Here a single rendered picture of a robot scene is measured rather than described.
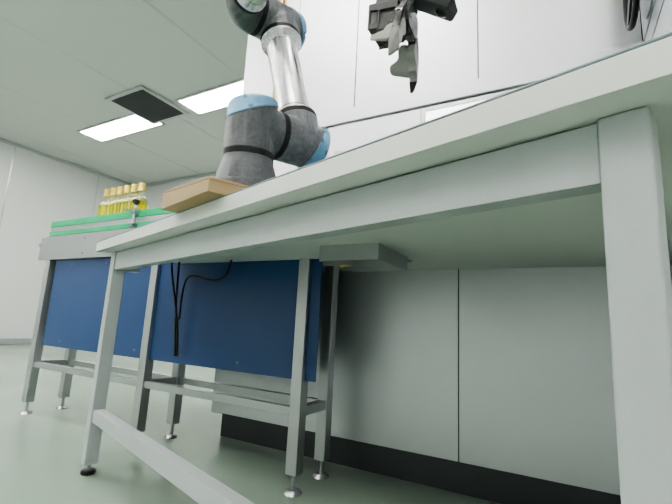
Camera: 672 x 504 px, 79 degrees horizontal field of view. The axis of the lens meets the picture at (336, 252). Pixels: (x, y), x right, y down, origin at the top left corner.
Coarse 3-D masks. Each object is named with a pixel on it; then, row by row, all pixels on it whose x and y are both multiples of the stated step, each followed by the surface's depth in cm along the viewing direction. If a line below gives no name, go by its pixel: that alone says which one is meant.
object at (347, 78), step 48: (288, 0) 201; (336, 0) 186; (480, 0) 152; (528, 0) 143; (576, 0) 135; (336, 48) 181; (432, 48) 158; (480, 48) 148; (528, 48) 140; (576, 48) 133; (624, 48) 124; (336, 96) 176; (384, 96) 165; (432, 96) 152
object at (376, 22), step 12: (384, 0) 80; (396, 0) 77; (408, 0) 76; (372, 12) 79; (384, 12) 78; (408, 12) 75; (372, 24) 78; (384, 24) 77; (408, 24) 76; (408, 36) 80; (384, 48) 84
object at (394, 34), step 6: (390, 24) 76; (402, 24) 74; (384, 30) 75; (390, 30) 72; (396, 30) 72; (402, 30) 74; (372, 36) 75; (378, 36) 74; (384, 36) 73; (390, 36) 72; (396, 36) 72; (402, 36) 74; (390, 42) 72; (396, 42) 72; (390, 48) 71; (396, 48) 72; (390, 54) 72
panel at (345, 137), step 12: (480, 96) 142; (492, 96) 140; (432, 108) 150; (372, 120) 162; (384, 120) 159; (396, 120) 157; (408, 120) 154; (420, 120) 152; (336, 132) 169; (348, 132) 166; (360, 132) 164; (372, 132) 161; (384, 132) 158; (336, 144) 168; (348, 144) 165; (360, 144) 163
